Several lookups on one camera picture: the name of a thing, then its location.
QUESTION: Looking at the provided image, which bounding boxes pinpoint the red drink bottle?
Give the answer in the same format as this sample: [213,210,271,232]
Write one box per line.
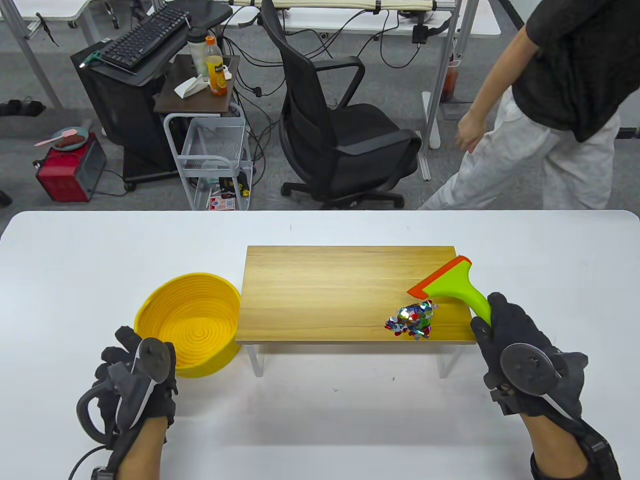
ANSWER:
[442,65,459,103]

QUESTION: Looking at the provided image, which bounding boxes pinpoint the pink spatula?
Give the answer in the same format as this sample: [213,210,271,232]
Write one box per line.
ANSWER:
[34,130,78,147]

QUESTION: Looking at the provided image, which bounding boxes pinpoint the black left glove cable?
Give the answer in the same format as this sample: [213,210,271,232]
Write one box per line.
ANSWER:
[67,446,118,480]

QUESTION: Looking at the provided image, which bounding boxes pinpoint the black mesh office chair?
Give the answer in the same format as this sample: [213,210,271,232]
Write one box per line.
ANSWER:
[260,0,423,211]

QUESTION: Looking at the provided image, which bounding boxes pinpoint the person's left hand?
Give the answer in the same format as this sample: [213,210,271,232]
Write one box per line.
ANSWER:
[94,326,180,449]

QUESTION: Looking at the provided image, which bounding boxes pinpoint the clear bottle dark cap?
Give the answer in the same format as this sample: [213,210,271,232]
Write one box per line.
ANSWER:
[187,27,211,78]

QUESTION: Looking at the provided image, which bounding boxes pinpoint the red toaster oven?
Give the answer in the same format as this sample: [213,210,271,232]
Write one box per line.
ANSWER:
[34,132,108,203]

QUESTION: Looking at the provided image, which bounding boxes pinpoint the brown wooden side table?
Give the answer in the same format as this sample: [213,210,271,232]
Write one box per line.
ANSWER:
[153,54,241,116]

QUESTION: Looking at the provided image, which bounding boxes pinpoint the person's right hand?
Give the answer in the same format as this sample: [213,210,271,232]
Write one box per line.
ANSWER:
[470,292,590,420]

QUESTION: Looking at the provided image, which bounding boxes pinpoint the person's left forearm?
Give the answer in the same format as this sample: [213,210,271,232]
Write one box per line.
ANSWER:
[117,415,168,480]

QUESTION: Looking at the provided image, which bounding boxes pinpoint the black keyboard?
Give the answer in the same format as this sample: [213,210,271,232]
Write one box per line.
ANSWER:
[100,6,192,71]

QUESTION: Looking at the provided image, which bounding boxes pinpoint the person's right forearm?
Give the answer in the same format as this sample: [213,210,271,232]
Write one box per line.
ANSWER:
[520,412,601,480]

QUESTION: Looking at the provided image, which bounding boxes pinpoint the teal plate with food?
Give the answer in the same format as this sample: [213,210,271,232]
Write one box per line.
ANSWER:
[51,126,90,151]

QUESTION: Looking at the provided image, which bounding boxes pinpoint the green orange scraper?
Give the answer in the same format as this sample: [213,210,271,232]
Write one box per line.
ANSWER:
[406,255,493,326]

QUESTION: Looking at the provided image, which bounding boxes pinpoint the white crumpled tissue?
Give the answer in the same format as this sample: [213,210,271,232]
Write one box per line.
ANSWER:
[173,74,210,99]

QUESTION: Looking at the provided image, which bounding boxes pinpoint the white office desk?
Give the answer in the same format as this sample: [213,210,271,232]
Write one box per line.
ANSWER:
[0,0,118,113]
[220,0,502,181]

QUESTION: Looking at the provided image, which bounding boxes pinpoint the orange juice bottle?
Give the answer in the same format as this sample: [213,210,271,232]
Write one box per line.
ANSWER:
[204,35,228,97]

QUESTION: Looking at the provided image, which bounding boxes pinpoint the black right arm strap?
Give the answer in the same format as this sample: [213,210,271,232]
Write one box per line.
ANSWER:
[530,420,622,480]

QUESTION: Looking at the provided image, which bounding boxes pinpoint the grey hand controller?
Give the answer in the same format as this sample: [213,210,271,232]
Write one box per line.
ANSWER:
[76,337,177,443]
[490,342,571,416]

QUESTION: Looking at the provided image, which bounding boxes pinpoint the black shoes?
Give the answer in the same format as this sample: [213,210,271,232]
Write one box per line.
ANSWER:
[0,99,47,118]

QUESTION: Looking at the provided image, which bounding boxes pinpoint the wooden tabletop organizer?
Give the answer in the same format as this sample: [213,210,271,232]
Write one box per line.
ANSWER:
[235,245,478,378]

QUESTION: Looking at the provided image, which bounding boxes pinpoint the pile of colourful sequins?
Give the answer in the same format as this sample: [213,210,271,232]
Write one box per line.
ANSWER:
[384,300,439,341]

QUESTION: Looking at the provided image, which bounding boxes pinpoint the black monitor stand base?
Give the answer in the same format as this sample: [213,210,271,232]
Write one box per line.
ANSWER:
[165,0,234,28]

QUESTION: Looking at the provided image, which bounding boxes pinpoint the black computer cabinet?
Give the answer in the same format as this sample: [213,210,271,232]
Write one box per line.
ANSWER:
[70,40,176,183]

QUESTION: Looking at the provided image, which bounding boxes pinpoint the yellow fabric basket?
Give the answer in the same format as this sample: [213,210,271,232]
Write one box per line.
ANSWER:
[133,272,242,379]

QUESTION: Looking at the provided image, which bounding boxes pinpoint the white wire trolley cart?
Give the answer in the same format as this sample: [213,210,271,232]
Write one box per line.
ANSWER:
[163,112,253,212]

